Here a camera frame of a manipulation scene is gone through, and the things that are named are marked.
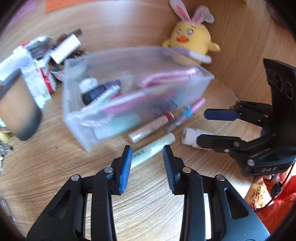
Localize small white bottle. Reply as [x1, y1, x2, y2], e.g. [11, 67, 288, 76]
[181, 128, 214, 149]

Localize dark blue small box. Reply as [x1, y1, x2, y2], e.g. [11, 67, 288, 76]
[151, 100, 178, 115]

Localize pink rope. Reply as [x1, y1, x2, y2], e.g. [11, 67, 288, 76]
[138, 67, 201, 88]

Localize green white tube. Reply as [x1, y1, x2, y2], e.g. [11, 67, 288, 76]
[131, 133, 176, 168]

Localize cream tube with red band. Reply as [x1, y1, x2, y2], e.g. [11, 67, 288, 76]
[128, 112, 174, 144]

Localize braided pink cord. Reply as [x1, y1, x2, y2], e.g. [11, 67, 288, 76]
[79, 113, 115, 128]

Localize black capped purple tube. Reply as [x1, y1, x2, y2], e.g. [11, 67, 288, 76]
[82, 79, 121, 105]

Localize pink scissors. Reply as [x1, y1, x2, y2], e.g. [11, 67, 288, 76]
[103, 91, 177, 114]

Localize white tape roll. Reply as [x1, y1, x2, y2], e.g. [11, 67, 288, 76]
[78, 77, 98, 94]

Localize person's right hand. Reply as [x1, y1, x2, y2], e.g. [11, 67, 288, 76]
[262, 173, 280, 182]

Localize yellow chick plush toy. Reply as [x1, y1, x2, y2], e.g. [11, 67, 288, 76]
[162, 1, 220, 65]

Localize clear plastic storage box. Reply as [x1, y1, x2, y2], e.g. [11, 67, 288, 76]
[62, 46, 214, 152]

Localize brown lidded mug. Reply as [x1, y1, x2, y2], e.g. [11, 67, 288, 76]
[1, 69, 42, 141]

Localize white bowl of beads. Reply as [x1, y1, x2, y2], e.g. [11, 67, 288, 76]
[49, 49, 90, 83]

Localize stack of books and papers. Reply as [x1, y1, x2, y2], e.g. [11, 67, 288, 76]
[1, 36, 57, 108]

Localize white rectangular box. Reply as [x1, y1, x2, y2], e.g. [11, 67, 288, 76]
[50, 34, 81, 64]

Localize orange sticky note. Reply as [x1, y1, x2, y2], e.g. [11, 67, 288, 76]
[45, 0, 93, 13]

